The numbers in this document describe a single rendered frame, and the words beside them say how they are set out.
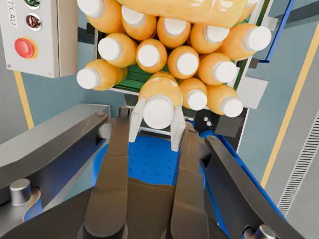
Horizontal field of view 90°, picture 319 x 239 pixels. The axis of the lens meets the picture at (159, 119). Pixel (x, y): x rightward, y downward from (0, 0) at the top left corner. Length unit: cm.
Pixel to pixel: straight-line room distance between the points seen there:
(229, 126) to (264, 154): 150
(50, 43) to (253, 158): 188
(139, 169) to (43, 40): 33
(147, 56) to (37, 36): 22
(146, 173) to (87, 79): 24
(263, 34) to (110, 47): 27
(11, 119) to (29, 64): 176
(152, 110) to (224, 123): 34
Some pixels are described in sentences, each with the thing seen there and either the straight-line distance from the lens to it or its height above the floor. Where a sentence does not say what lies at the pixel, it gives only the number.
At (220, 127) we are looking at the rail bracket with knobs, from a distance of 51.
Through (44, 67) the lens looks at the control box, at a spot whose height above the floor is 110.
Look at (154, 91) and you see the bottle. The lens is 22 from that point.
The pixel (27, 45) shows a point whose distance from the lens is 42.
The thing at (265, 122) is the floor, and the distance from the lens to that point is 182.
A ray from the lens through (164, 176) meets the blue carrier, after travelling 39.
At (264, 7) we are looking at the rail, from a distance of 55.
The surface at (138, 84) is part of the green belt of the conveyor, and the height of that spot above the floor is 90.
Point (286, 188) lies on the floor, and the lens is 241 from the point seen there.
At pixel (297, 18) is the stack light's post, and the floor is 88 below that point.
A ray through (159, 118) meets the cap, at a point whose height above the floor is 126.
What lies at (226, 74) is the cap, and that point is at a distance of 34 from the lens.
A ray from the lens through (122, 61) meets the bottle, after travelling 37.
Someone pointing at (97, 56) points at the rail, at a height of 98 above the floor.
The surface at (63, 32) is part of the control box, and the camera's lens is 44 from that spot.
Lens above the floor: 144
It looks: 69 degrees down
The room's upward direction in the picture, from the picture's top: 175 degrees counter-clockwise
